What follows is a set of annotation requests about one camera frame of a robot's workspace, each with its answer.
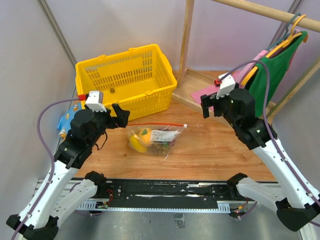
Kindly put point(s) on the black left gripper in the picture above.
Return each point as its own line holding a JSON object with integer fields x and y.
{"x": 122, "y": 116}

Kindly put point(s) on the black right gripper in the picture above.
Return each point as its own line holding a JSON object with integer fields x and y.
{"x": 208, "y": 102}

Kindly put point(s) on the orange fruit with leaf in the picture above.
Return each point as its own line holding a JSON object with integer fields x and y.
{"x": 144, "y": 136}

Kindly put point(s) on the clear zip top bag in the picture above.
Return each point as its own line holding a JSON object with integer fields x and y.
{"x": 161, "y": 132}

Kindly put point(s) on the bunch of brown longans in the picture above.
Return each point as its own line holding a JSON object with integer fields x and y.
{"x": 160, "y": 148}

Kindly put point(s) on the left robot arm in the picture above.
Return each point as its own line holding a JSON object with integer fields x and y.
{"x": 44, "y": 215}

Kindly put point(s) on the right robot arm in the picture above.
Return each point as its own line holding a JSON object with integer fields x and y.
{"x": 297, "y": 202}

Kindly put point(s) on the pink shirt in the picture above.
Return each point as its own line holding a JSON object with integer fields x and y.
{"x": 196, "y": 96}

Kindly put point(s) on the yellow plastic shopping basket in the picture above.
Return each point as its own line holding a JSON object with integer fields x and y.
{"x": 142, "y": 78}

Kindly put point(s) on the blue cartoon cloth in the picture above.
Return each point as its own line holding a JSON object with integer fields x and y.
{"x": 64, "y": 124}

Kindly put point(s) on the green shirt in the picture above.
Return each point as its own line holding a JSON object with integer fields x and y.
{"x": 278, "y": 67}

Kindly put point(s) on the grey clothes hanger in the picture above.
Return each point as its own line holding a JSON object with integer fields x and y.
{"x": 285, "y": 35}

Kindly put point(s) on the yellow clothes hanger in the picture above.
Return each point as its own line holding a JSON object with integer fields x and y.
{"x": 251, "y": 69}

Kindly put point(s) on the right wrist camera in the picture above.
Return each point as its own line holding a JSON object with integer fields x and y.
{"x": 227, "y": 84}

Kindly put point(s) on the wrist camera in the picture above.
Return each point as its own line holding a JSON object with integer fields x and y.
{"x": 94, "y": 101}
{"x": 227, "y": 84}

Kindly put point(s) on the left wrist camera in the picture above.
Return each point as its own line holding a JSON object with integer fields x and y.
{"x": 94, "y": 101}

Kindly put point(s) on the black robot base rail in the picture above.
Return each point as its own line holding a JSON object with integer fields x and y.
{"x": 177, "y": 196}

